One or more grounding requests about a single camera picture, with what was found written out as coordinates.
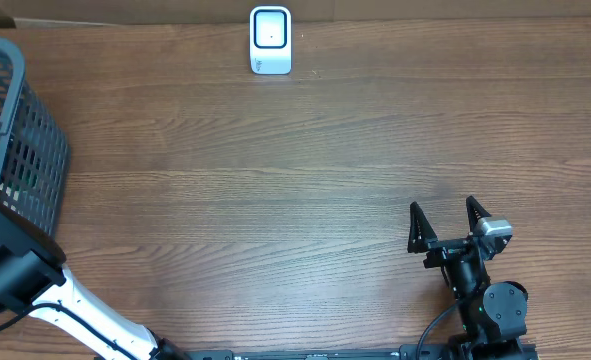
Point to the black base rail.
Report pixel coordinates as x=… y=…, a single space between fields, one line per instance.
x=404 y=352

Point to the grey plastic mesh basket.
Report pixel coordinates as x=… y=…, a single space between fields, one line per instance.
x=34 y=150

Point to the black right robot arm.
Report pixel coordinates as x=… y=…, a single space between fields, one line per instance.
x=493 y=315

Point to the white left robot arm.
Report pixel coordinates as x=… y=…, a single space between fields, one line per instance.
x=35 y=281

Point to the white barcode scanner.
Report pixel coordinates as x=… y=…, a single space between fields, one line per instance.
x=270 y=40

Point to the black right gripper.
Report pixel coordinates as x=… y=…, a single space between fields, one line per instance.
x=424 y=240

